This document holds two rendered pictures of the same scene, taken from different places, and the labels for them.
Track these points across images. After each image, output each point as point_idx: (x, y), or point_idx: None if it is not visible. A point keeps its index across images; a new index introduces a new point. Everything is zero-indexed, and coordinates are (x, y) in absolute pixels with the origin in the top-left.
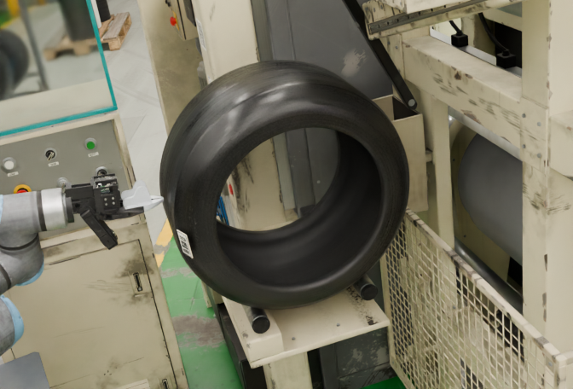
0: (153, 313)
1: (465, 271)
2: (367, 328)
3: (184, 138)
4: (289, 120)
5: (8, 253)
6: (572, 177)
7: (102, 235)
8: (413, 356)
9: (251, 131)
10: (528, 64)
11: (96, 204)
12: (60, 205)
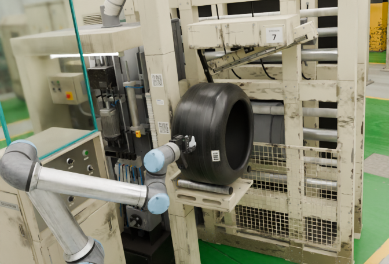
0: (116, 242)
1: (282, 146)
2: (249, 185)
3: (200, 113)
4: (236, 96)
5: (160, 178)
6: (311, 99)
7: (184, 161)
8: (234, 208)
9: (230, 102)
10: (286, 68)
11: (185, 145)
12: (178, 147)
